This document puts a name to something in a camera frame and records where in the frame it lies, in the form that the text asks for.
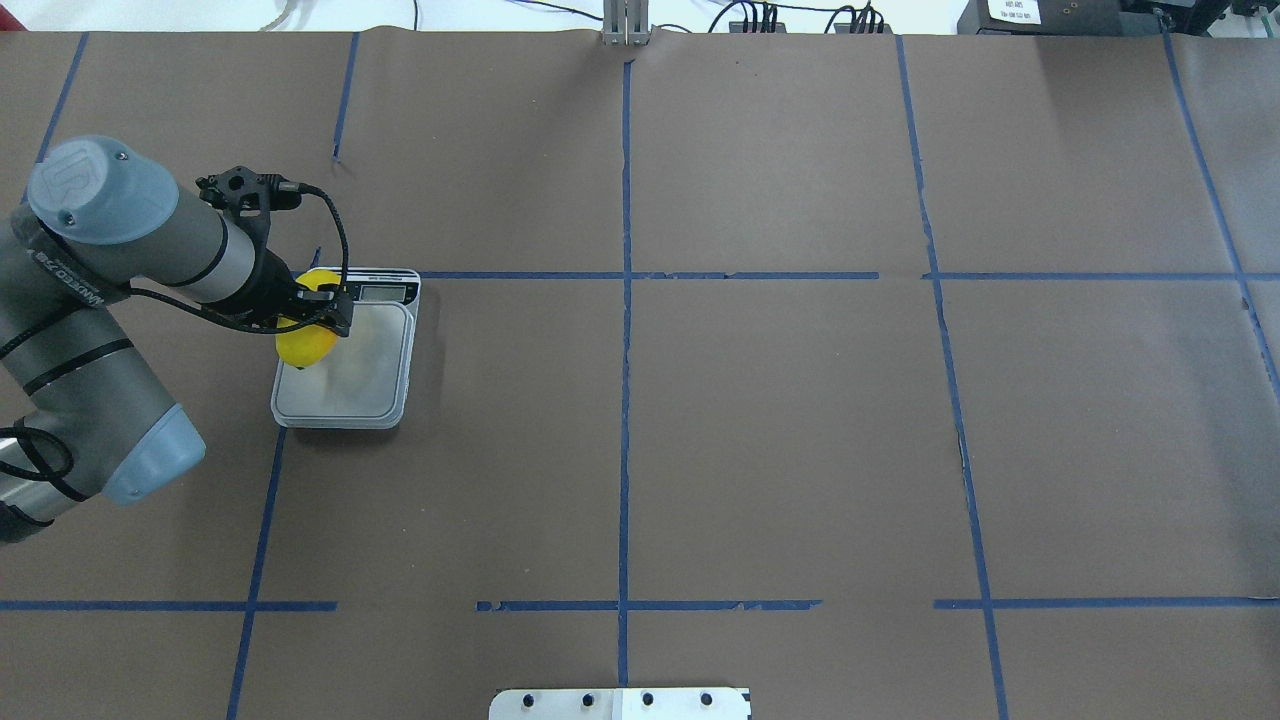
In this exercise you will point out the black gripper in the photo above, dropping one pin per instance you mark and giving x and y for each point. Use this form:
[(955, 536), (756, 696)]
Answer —
[(272, 288)]

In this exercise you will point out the yellow mango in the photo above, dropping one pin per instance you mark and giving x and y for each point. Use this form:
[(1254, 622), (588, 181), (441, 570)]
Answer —
[(308, 345)]

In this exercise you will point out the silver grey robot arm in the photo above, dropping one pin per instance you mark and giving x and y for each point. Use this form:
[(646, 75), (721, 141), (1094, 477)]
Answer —
[(101, 224)]

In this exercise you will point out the silver digital kitchen scale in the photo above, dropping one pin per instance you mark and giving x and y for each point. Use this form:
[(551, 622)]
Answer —
[(362, 383)]

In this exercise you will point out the black electronics box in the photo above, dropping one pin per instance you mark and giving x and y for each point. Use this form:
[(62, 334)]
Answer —
[(1041, 18)]

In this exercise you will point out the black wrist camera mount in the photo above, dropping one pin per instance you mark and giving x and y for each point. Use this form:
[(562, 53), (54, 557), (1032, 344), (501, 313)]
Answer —
[(249, 199)]

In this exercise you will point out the aluminium frame post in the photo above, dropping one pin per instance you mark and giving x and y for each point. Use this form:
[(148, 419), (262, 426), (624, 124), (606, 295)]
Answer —
[(626, 23)]

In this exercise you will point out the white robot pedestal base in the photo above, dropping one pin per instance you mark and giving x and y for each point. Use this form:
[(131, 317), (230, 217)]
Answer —
[(623, 703)]

